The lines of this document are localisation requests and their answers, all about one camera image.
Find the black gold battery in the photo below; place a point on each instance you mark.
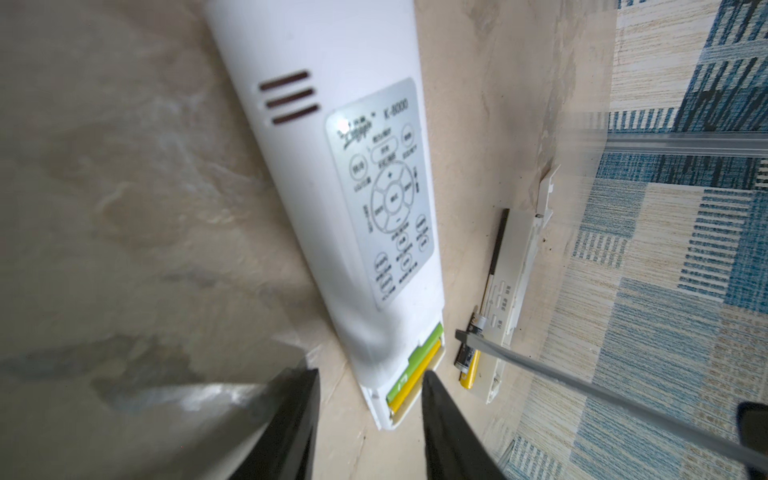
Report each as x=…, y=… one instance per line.
x=465, y=353

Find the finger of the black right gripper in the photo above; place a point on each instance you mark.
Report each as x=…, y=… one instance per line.
x=752, y=426

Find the green batteries in remote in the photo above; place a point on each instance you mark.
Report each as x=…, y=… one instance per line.
x=418, y=362

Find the white battery cover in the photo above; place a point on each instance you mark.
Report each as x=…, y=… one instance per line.
x=546, y=187

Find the orange handled screwdriver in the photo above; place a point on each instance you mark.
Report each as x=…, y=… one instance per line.
x=734, y=451

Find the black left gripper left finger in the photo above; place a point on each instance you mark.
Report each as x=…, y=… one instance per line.
x=286, y=448

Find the yellow battery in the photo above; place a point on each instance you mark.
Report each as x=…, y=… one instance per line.
x=468, y=378

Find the white remote with grey screen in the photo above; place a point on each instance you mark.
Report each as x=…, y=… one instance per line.
x=333, y=93

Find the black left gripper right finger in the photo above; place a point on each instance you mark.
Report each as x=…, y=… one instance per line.
x=452, y=449

